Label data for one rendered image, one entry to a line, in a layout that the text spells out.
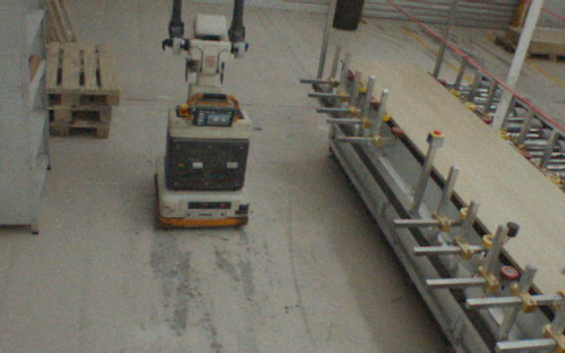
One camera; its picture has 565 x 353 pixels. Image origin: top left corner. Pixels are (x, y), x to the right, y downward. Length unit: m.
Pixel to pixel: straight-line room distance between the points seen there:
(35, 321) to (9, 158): 1.03
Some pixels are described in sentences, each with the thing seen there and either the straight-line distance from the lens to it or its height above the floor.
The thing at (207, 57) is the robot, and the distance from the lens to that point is 4.23.
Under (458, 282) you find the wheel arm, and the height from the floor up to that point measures 0.86.
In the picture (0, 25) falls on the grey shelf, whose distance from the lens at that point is 3.75.
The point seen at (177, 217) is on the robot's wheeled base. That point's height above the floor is 0.13.
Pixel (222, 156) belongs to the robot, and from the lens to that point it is 4.16.
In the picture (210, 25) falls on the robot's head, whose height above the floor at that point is 1.33.
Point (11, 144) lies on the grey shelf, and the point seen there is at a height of 0.67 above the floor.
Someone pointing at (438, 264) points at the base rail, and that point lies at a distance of 3.35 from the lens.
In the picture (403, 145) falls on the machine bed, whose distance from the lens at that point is 4.25.
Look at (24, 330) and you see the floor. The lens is 3.66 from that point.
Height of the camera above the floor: 2.51
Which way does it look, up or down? 29 degrees down
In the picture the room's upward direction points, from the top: 9 degrees clockwise
